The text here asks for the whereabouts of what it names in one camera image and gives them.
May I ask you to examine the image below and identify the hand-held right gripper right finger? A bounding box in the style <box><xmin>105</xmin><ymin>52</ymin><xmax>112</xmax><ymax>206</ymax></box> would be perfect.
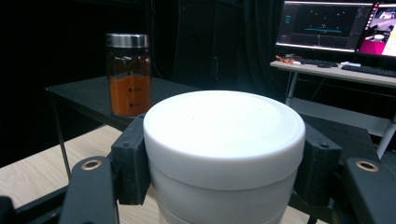
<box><xmin>293</xmin><ymin>122</ymin><xmax>344</xmax><ymax>208</ymax></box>

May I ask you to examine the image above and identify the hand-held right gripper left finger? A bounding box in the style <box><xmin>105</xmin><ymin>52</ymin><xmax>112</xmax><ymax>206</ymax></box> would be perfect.
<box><xmin>110</xmin><ymin>113</ymin><xmax>152</xmax><ymax>206</ymax></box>

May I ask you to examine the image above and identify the black raised shelf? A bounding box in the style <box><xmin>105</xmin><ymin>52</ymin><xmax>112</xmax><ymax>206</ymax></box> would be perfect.
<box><xmin>44</xmin><ymin>76</ymin><xmax>396</xmax><ymax>183</ymax></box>

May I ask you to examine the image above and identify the orange spice jar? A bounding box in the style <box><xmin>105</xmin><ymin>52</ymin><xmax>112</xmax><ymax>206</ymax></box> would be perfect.
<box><xmin>105</xmin><ymin>33</ymin><xmax>153</xmax><ymax>119</ymax></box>

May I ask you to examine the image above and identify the jar with white lid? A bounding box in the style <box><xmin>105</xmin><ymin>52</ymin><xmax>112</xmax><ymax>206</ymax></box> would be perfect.
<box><xmin>142</xmin><ymin>90</ymin><xmax>307</xmax><ymax>224</ymax></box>

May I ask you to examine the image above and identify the grey metal desk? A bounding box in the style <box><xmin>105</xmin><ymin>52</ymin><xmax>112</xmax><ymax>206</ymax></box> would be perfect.
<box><xmin>269</xmin><ymin>60</ymin><xmax>396</xmax><ymax>161</ymax></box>

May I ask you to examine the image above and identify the black keyboard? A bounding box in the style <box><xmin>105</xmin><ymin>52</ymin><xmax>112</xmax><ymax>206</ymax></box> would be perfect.
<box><xmin>340</xmin><ymin>63</ymin><xmax>396</xmax><ymax>79</ymax></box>
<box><xmin>293</xmin><ymin>57</ymin><xmax>339</xmax><ymax>68</ymax></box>

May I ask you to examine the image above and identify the wide computer monitor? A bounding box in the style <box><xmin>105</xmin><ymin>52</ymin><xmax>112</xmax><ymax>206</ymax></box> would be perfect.
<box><xmin>275</xmin><ymin>0</ymin><xmax>375</xmax><ymax>54</ymax></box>

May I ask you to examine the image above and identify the black curtain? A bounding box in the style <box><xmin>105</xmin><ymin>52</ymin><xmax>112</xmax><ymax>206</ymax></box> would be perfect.
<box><xmin>146</xmin><ymin>0</ymin><xmax>289</xmax><ymax>102</ymax></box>

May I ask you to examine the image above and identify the monitor with pink picture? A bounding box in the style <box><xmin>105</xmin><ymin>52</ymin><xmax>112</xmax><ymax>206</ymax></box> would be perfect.
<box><xmin>357</xmin><ymin>2</ymin><xmax>396</xmax><ymax>59</ymax></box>

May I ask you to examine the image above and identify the orange cable bundle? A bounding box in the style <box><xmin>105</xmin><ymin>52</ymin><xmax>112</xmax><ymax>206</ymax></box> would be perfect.
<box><xmin>275</xmin><ymin>54</ymin><xmax>295</xmax><ymax>65</ymax></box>

